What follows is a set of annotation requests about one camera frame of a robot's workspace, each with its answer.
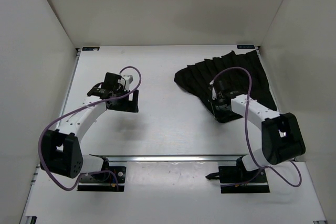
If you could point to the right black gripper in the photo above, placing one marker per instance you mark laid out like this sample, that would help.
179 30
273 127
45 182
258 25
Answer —
217 115

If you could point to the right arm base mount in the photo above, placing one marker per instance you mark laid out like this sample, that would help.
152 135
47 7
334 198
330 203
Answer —
235 179

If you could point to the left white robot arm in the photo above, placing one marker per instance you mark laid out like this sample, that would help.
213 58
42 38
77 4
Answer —
59 149

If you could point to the black pleated skirt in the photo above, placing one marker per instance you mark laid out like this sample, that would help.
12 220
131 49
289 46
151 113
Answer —
195 78

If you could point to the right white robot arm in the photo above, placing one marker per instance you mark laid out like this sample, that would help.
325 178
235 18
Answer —
281 138

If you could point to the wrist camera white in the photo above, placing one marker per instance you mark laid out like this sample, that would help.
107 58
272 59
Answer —
126 79
213 91

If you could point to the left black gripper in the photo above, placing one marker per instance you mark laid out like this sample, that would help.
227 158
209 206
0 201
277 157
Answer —
129 105

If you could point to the right blue table label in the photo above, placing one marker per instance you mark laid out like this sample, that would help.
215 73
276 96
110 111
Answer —
245 47

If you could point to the aluminium table edge rail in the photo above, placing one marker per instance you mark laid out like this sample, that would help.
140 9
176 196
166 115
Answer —
156 158

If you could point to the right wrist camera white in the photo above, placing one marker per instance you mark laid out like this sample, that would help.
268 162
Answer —
213 91

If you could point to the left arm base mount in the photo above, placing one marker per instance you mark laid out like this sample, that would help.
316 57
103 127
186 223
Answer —
112 181

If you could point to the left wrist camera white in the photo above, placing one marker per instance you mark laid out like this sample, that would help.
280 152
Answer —
126 79

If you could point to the left blue table label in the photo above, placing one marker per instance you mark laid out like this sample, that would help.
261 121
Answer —
90 48

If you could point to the blue table label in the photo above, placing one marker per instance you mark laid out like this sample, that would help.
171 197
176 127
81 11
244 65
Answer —
245 47
90 48

